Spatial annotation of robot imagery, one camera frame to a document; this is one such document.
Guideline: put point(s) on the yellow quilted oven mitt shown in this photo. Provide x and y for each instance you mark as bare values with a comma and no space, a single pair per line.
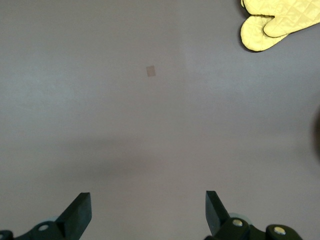
295,15
252,35

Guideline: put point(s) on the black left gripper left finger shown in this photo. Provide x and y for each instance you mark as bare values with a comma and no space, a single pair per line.
75,217

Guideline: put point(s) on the small brown tape patch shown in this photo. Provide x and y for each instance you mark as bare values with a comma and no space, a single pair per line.
150,71

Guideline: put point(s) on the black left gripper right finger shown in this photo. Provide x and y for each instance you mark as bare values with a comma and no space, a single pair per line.
215,215

